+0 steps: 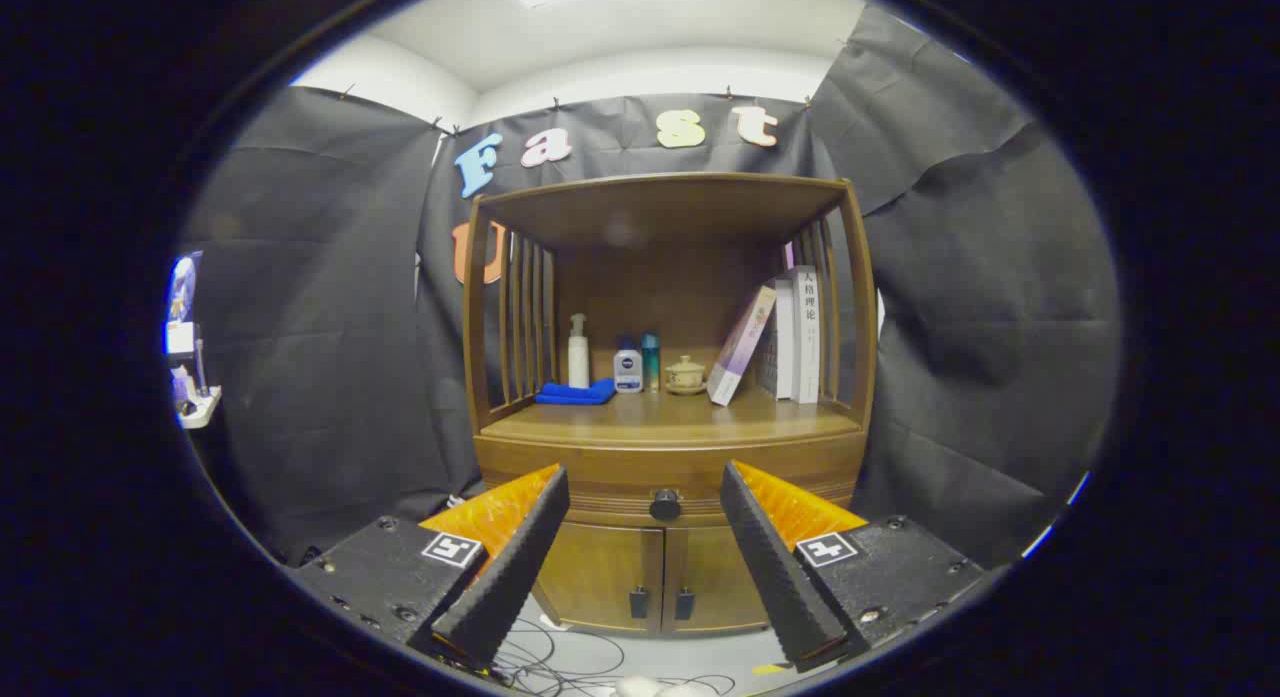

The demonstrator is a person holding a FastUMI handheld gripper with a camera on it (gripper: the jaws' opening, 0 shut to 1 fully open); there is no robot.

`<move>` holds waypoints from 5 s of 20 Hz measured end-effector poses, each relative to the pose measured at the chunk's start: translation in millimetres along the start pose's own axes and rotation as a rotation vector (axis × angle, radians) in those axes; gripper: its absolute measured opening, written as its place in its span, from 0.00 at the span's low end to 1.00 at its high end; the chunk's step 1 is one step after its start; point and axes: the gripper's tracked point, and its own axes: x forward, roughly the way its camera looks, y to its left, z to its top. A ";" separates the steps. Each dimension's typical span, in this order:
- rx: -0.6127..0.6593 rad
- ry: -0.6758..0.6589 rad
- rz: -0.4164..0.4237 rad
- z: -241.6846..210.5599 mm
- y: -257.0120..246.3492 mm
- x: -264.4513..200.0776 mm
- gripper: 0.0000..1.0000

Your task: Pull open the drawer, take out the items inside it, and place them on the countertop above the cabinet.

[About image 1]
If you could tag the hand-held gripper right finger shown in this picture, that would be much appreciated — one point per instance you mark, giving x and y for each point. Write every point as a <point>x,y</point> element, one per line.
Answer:
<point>775,567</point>

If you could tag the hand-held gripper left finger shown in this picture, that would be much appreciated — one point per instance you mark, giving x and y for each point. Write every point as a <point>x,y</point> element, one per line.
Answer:
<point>515,577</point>

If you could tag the black drawer knob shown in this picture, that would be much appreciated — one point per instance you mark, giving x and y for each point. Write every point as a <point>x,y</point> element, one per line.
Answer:
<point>665,504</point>

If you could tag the wooden drawer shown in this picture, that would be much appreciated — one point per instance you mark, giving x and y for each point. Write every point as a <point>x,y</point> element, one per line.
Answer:
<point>620,472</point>

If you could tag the wooden cabinet door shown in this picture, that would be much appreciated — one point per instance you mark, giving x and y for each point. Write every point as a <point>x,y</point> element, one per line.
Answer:
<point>715,577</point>
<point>600,572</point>

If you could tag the wooden countertop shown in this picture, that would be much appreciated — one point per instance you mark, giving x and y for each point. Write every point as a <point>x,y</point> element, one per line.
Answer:
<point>680,417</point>

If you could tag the wooden cabinet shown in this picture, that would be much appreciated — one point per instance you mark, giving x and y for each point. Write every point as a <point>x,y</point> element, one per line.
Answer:
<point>650,217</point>

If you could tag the blue cloth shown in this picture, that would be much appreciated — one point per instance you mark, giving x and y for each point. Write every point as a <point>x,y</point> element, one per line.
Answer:
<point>577,392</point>

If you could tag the grey patterned book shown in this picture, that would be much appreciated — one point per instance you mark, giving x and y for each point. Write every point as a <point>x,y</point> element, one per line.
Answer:
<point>768,362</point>

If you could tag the beige lidded teacup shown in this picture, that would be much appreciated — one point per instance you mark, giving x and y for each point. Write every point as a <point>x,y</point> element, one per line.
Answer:
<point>685,374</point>

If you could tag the purple book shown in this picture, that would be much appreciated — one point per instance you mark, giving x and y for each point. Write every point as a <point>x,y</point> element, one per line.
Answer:
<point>742,345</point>

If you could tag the thin white book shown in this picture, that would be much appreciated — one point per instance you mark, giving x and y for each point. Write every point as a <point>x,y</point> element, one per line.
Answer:
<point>785,342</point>

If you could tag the white pump bottle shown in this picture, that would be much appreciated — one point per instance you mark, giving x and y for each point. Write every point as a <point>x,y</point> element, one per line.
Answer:
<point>578,357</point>

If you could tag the thick white book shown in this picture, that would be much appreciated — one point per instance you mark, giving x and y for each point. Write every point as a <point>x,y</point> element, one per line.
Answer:
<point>807,337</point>

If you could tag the white bottle with blue cap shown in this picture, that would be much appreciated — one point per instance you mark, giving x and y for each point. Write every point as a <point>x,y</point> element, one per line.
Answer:
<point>627,370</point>

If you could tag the slim teal bottle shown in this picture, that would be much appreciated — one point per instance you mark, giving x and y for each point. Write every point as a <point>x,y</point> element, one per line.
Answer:
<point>651,362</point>

